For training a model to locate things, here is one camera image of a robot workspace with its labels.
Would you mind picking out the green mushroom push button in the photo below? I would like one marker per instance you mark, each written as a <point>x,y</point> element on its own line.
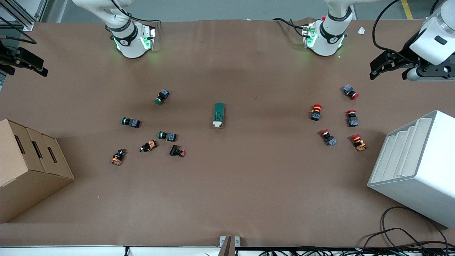
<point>170,137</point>
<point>163,94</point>
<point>133,123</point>

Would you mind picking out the white paper scrap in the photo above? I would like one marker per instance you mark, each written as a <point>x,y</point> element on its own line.
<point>361,30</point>

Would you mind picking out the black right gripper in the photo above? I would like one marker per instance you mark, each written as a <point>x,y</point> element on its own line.
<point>7,58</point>

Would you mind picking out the white stepped organizer box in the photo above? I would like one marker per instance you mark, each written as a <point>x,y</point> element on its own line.
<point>419,192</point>

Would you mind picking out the brown table mat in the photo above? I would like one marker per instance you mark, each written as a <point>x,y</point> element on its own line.
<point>249,177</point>

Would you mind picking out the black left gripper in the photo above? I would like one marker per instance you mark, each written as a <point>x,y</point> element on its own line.
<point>401,59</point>

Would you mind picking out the black square push button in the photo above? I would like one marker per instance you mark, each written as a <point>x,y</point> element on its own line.
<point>174,150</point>

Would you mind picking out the aluminium profile post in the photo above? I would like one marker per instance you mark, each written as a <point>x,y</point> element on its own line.
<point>227,247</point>

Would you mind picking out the red button grey block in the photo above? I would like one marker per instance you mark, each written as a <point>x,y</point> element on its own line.
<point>353,122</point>
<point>347,89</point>
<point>331,141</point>

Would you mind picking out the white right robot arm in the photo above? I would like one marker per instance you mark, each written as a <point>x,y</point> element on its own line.
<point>131,42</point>

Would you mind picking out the red button orange block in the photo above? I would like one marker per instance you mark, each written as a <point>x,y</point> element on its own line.
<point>359,145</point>

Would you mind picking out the green load switch cream base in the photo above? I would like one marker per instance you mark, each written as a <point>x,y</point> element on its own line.
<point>218,112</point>

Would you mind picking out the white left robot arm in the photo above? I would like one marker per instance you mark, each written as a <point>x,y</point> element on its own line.
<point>327,35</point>

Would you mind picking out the brown cardboard box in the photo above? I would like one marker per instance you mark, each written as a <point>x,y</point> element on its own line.
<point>32,185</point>

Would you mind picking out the black selector switch orange block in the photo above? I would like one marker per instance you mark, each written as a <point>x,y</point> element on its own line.
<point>116,159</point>
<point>151,144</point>

